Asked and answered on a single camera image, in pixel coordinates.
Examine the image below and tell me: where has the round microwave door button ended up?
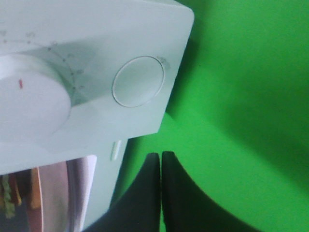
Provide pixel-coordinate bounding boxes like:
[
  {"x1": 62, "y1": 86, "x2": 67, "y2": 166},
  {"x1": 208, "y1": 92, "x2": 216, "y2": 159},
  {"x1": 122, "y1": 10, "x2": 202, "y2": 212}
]
[{"x1": 112, "y1": 56, "x2": 165, "y2": 108}]

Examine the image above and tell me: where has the burger with lettuce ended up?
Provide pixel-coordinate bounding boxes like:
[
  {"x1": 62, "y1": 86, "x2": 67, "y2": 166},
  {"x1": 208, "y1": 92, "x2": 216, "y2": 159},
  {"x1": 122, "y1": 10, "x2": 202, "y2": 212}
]
[{"x1": 0, "y1": 168, "x2": 42, "y2": 219}]

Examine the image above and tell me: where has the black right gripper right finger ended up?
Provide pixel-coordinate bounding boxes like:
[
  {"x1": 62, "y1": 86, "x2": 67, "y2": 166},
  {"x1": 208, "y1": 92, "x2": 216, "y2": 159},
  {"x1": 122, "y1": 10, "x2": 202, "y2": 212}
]
[{"x1": 161, "y1": 151, "x2": 257, "y2": 232}]

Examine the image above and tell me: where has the pink plate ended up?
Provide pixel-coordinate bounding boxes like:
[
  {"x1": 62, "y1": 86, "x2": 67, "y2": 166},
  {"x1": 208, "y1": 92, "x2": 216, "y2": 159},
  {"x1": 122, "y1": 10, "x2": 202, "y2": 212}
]
[{"x1": 38, "y1": 162, "x2": 70, "y2": 232}]

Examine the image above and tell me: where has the white microwave knob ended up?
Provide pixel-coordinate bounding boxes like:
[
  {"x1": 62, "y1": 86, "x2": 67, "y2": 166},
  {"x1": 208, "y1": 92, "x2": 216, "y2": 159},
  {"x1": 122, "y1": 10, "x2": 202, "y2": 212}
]
[{"x1": 0, "y1": 54, "x2": 71, "y2": 143}]

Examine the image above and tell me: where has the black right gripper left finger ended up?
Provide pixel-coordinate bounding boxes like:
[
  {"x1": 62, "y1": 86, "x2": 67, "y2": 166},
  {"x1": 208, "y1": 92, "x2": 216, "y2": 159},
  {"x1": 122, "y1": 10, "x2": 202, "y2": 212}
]
[{"x1": 85, "y1": 153, "x2": 161, "y2": 232}]

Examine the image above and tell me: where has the white microwave oven body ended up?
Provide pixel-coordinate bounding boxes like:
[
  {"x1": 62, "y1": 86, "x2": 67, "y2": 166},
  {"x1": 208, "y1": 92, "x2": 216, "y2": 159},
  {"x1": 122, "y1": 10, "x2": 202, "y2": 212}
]
[{"x1": 0, "y1": 0, "x2": 194, "y2": 232}]

